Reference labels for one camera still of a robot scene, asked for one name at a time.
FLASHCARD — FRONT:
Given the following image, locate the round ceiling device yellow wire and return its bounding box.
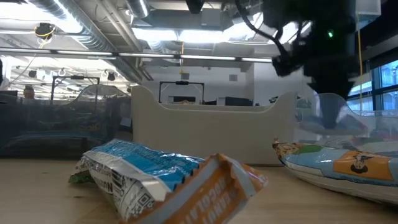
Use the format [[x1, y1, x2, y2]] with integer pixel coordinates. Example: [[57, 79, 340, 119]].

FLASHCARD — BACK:
[[33, 22, 57, 40]]

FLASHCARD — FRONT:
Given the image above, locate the person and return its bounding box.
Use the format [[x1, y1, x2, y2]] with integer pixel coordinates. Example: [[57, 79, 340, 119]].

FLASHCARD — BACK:
[[22, 85, 36, 100]]

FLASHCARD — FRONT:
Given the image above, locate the clear plastic bin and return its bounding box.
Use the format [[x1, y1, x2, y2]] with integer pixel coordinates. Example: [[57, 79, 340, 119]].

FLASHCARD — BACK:
[[292, 92, 398, 156]]

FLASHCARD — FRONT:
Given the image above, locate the black gantry frame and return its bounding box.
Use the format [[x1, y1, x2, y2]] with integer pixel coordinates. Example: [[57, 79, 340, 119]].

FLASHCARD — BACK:
[[159, 80, 205, 104], [51, 75, 101, 101]]

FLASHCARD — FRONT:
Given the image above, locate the black monitor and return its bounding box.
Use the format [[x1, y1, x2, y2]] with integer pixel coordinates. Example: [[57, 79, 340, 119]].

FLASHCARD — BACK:
[[216, 96, 254, 107]]

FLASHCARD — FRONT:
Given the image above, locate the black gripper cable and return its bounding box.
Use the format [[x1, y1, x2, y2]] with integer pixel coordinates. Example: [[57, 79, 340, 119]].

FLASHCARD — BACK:
[[234, 0, 290, 60]]

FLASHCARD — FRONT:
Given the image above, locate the tan and blue granola bar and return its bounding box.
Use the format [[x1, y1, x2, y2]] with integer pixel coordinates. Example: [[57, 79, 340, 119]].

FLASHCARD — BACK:
[[272, 138, 398, 206]]

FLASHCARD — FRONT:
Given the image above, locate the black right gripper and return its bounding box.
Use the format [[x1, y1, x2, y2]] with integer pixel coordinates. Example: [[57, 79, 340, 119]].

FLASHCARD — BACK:
[[271, 17, 359, 130]]

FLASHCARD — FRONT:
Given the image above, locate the long ceiling light bar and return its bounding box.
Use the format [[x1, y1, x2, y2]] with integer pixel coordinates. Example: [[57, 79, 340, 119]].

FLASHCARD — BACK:
[[0, 46, 274, 65]]

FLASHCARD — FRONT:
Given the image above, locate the dark translucent plastic bin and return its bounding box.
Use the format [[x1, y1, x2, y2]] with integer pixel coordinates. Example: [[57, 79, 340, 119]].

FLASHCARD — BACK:
[[0, 83, 134, 160]]

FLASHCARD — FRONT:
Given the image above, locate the light opaque plastic bin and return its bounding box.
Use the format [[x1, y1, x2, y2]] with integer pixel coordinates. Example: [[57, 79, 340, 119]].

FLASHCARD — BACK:
[[131, 85, 298, 166]]

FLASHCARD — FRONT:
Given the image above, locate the silver round duct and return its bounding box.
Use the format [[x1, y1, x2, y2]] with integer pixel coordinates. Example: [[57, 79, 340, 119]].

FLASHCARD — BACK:
[[126, 0, 150, 19]]

